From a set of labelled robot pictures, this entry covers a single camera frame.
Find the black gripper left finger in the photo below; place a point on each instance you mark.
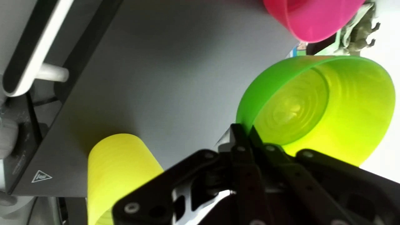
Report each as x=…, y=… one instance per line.
x=217, y=187

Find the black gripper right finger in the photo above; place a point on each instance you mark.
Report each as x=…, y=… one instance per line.
x=326, y=187

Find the yellow plastic cup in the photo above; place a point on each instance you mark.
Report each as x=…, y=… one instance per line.
x=117, y=166

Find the pink plastic bowl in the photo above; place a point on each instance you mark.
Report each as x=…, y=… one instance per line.
x=313, y=20

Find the black toaster oven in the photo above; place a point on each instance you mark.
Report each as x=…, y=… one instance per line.
x=167, y=62

